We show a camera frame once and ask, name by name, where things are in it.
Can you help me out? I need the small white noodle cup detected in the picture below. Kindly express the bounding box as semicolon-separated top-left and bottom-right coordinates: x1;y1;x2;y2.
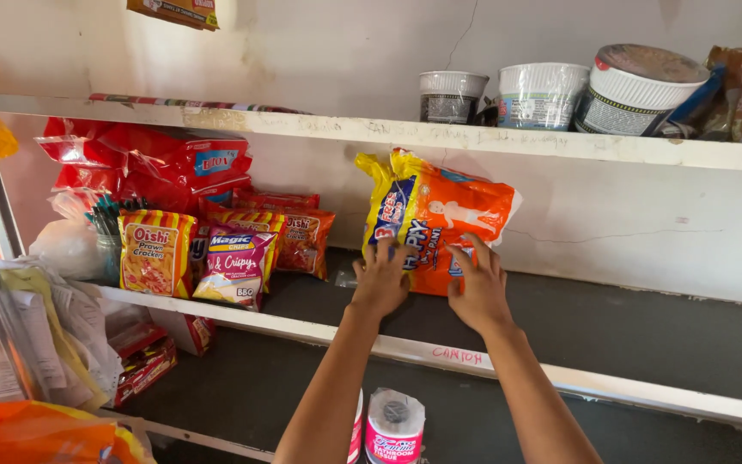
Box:
419;70;490;126

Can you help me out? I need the purple chips packet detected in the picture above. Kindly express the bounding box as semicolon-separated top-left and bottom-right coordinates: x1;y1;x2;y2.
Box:
192;225;279;313

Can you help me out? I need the blue snack packet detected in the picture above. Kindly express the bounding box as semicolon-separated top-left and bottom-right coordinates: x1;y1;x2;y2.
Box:
657;63;727;140

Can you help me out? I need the stack of red packets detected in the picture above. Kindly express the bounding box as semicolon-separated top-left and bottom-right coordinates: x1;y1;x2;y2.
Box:
35;116;254;215

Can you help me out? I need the person's right hand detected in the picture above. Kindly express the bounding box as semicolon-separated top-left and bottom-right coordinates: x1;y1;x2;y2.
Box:
446;232;515;335

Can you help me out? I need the stack of red boxes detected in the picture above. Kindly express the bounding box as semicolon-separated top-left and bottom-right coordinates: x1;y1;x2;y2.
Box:
108;322;179;408

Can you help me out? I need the large tilted white noodle cup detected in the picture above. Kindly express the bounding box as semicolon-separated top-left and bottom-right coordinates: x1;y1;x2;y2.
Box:
574;43;712;138

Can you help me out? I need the glass jar of pens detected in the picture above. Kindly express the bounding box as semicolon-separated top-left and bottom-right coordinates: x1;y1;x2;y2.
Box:
85;195;150;286

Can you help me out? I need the striped prawn cracker packet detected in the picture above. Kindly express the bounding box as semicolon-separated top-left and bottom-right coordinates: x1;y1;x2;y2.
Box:
118;209;198;300

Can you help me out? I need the person's left hand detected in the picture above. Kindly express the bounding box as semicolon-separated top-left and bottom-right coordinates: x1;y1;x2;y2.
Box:
351;236;419;318

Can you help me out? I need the white wooden shelf unit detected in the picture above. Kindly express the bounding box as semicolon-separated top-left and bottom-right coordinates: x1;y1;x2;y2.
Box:
0;92;742;462

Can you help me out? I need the orange red cracker packet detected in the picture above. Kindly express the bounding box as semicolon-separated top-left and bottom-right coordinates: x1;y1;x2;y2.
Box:
274;207;337;282

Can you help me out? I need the white plastic bag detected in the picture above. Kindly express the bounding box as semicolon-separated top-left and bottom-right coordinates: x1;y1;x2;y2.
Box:
28;189;106;282

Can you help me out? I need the orange plastic bag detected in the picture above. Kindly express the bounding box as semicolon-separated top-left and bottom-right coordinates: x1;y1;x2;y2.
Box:
0;400;157;464

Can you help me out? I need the hanging orange sachet strip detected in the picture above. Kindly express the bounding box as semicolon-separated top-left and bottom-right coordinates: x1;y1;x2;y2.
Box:
125;0;221;32

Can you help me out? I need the heap of papers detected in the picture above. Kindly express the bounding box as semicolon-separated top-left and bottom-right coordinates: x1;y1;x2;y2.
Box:
0;256;126;415

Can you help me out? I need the white blue-label noodle cup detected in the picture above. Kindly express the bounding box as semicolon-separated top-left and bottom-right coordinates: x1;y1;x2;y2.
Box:
497;62;591;132

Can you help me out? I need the striped yellow red snack packet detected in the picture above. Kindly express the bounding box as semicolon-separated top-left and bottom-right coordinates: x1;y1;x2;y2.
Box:
198;198;287;294

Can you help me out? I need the pink-label tissue roll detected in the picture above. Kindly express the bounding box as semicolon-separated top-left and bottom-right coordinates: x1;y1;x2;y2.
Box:
347;388;365;464
365;387;426;464

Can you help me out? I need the orange yellow diaper pack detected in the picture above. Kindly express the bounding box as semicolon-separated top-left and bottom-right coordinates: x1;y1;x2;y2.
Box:
354;147;524;298

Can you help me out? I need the white red carton box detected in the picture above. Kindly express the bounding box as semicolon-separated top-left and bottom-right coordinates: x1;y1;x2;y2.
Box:
148;307;217;358

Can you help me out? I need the flat red snack packet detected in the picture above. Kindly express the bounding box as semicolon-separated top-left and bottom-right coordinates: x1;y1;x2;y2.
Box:
232;186;321;211

